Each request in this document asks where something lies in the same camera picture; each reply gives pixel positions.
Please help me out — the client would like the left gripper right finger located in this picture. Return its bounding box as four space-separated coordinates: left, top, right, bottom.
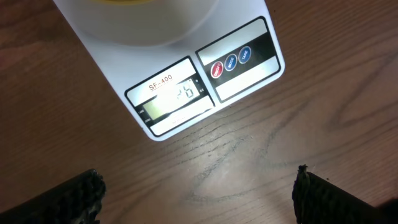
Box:
292 165 397 224

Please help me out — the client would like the yellow bowl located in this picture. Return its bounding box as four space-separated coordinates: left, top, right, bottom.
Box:
90 0 154 5

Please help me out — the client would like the white digital kitchen scale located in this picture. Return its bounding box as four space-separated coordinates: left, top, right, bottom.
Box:
55 0 285 141

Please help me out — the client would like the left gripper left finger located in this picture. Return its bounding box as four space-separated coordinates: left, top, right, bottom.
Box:
1 169 106 224

